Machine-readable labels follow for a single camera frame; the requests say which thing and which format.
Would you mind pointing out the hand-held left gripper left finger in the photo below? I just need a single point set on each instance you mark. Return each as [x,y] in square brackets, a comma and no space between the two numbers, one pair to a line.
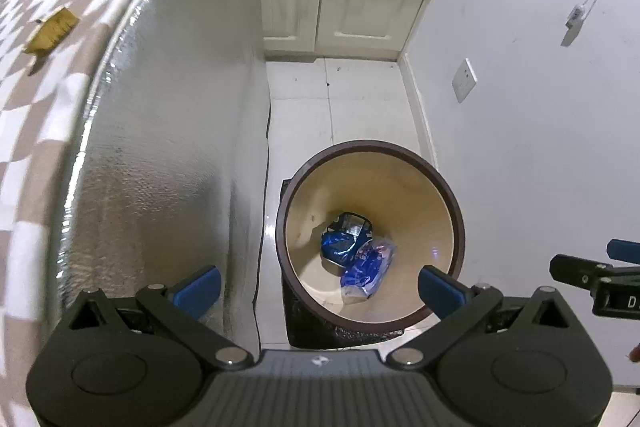
[200,289]

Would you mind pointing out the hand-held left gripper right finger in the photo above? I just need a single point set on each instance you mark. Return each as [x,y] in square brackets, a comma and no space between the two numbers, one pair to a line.
[440,292]

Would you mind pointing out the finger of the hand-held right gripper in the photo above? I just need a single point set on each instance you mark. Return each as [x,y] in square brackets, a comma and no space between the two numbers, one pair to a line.
[625,251]
[575,271]

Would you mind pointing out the brown rimmed beige bin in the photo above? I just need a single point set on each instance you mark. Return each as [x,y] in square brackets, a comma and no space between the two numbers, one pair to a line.
[380,187]

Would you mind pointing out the gold foil wrapper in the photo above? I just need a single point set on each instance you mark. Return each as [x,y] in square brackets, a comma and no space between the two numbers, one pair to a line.
[52,29]

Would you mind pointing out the person's right hand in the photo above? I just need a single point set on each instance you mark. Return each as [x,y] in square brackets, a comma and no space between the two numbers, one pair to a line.
[636,352]

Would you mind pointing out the blue and white packet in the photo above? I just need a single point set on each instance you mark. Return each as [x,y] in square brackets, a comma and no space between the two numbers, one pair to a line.
[367,274]

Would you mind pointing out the dark blue snack wrapper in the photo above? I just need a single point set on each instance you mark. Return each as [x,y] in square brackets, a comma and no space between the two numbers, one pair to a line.
[340,247]

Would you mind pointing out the silver foil sheet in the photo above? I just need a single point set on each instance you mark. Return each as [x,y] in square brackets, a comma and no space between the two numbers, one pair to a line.
[175,132]

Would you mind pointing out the white power adapter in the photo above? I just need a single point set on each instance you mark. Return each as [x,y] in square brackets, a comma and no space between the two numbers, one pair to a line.
[575,16]

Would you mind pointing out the checkered tablecloth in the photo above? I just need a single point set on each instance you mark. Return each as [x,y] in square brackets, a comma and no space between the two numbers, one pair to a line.
[30,117]

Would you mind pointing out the cream cabinet door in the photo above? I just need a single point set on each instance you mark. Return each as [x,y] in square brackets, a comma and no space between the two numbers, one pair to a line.
[370,17]
[290,17]

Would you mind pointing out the white wall socket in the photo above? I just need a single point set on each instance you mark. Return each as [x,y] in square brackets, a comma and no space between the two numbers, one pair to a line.
[464,79]

